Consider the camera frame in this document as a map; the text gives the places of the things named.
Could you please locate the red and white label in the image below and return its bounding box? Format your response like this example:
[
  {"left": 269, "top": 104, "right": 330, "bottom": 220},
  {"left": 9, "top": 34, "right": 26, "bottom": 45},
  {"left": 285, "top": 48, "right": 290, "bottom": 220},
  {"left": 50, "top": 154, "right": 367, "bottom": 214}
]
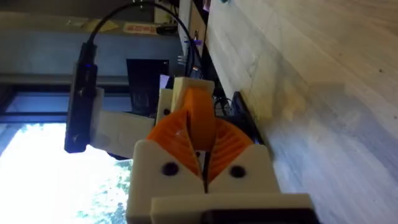
[{"left": 123, "top": 22, "right": 158, "bottom": 35}]

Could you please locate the black camera cable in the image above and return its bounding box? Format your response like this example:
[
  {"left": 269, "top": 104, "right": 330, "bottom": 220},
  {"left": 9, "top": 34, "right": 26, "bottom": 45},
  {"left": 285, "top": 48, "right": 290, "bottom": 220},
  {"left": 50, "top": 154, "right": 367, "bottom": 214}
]
[{"left": 77, "top": 1, "right": 200, "bottom": 78}]

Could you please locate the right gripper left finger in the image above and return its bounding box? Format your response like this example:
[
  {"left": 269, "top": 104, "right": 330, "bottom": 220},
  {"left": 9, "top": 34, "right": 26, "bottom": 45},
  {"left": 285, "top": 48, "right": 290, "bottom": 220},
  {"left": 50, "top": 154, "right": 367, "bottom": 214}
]
[{"left": 126, "top": 108, "right": 206, "bottom": 224}]

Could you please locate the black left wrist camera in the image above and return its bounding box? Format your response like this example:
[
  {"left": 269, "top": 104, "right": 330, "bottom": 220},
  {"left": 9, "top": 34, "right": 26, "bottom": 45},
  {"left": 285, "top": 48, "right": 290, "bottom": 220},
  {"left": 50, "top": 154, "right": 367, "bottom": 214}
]
[{"left": 63, "top": 62, "right": 99, "bottom": 154}]

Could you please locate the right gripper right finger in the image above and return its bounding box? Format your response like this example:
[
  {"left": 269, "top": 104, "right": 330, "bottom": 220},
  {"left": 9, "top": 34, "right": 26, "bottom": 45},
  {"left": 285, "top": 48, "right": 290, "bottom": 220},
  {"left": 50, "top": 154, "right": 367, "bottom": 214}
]
[{"left": 205, "top": 118, "right": 281, "bottom": 195}]

